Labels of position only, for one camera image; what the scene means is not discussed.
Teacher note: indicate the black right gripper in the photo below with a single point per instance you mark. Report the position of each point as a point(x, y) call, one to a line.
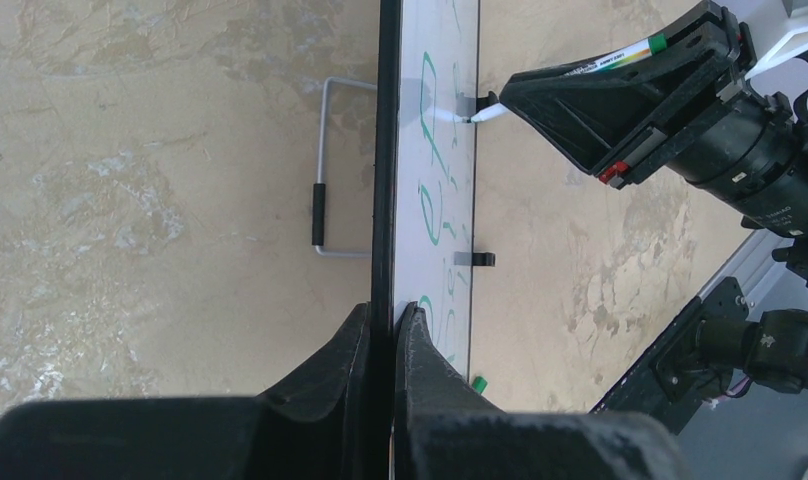
point(625, 114)

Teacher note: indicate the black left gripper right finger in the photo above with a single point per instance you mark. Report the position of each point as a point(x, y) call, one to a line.
point(445, 429)

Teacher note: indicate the white whiteboard black frame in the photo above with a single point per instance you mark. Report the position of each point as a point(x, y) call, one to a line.
point(424, 171)

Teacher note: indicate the green marker cap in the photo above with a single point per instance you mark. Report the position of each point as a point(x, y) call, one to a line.
point(479, 384)

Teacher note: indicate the aluminium frame rail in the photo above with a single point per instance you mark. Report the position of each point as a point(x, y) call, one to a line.
point(753, 266)

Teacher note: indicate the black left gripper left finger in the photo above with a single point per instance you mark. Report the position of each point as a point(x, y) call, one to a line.
point(306, 426)

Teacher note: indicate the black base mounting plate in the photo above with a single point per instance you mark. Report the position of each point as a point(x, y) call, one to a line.
point(672, 378)

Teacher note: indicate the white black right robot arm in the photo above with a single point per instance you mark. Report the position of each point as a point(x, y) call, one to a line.
point(751, 153)

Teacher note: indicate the white marker pen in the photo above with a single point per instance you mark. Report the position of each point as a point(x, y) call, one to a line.
point(614, 60)

